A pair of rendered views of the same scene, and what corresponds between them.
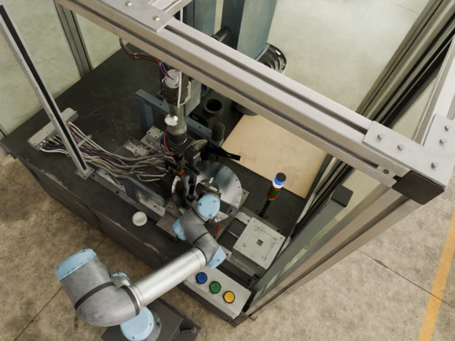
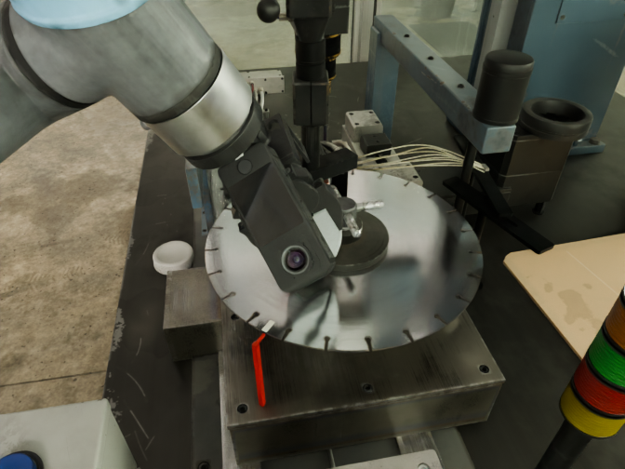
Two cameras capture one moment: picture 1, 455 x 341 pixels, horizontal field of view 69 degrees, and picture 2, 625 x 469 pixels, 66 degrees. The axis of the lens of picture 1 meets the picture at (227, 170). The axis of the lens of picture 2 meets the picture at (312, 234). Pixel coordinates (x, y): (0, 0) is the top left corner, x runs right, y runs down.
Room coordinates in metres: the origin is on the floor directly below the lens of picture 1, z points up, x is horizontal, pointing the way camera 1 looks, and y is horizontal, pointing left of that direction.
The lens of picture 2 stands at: (0.43, -0.29, 1.33)
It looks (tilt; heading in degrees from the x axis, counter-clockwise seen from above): 39 degrees down; 57
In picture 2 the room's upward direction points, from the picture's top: straight up
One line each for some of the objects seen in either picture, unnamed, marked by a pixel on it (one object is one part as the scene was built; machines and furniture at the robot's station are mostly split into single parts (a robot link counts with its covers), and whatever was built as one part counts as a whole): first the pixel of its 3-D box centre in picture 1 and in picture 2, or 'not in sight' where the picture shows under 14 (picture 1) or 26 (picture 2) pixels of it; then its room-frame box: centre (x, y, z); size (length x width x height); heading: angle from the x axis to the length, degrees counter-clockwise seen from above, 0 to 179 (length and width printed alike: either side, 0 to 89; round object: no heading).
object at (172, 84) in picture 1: (198, 79); not in sight; (0.90, 0.17, 1.45); 0.35 x 0.07 x 0.28; 158
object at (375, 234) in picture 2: (207, 189); (342, 232); (0.71, 0.07, 0.96); 0.11 x 0.11 x 0.03
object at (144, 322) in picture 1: (137, 322); not in sight; (0.10, 0.22, 0.91); 0.13 x 0.12 x 0.14; 49
